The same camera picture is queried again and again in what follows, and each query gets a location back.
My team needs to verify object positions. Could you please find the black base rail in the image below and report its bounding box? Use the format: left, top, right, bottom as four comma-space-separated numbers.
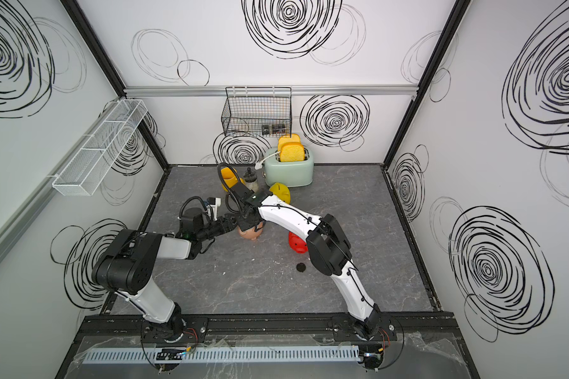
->
77, 312, 458, 340

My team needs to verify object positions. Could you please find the dark item in basket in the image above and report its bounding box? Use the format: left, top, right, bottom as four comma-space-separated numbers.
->
261, 123, 288, 137

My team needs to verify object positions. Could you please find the black corner frame post left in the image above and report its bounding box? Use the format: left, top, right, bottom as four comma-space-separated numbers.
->
60, 0, 170, 171

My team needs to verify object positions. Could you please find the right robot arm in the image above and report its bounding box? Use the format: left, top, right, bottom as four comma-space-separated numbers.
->
226, 183, 381, 340

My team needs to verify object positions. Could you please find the yellow toast slice rear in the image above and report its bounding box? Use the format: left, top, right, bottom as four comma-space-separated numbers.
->
277, 134, 301, 151

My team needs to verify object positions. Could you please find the yellow toast slice front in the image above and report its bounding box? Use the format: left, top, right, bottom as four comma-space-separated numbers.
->
279, 142, 306, 162

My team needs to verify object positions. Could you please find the white wire shelf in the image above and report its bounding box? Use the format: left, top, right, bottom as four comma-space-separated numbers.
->
52, 99, 148, 197

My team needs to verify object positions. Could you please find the pink piggy bank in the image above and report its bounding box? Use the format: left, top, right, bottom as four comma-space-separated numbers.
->
237, 221, 265, 241

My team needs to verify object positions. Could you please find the black corner frame post right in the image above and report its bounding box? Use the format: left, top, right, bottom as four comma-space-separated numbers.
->
383, 0, 471, 169

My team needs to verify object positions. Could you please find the glass sugar jar with spoon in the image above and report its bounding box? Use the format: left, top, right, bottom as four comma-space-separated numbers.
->
243, 167, 259, 192

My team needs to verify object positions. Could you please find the yellow piggy bank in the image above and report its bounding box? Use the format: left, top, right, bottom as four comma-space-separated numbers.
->
269, 183, 292, 204

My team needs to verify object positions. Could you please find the yellow toast slice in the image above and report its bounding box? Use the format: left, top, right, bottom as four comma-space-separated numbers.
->
277, 134, 301, 151
279, 142, 306, 162

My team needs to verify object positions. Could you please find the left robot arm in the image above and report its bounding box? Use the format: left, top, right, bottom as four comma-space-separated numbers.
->
92, 208, 238, 334

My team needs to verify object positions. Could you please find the black wire basket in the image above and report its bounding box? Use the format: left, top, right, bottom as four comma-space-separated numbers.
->
221, 86, 292, 137

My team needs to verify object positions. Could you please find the mint green toaster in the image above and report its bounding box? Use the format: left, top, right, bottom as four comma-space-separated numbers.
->
262, 148, 314, 187

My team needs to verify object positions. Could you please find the white slotted cable duct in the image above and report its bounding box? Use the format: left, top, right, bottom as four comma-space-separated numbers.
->
82, 346, 360, 365

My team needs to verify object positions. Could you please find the red piggy bank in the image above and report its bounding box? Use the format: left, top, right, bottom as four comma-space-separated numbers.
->
288, 232, 308, 254

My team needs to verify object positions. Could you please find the black corner frame post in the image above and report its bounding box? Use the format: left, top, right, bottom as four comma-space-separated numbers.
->
60, 0, 170, 171
383, 0, 471, 169

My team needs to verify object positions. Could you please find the yellow ceramic mug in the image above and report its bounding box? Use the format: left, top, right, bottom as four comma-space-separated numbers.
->
220, 167, 244, 191

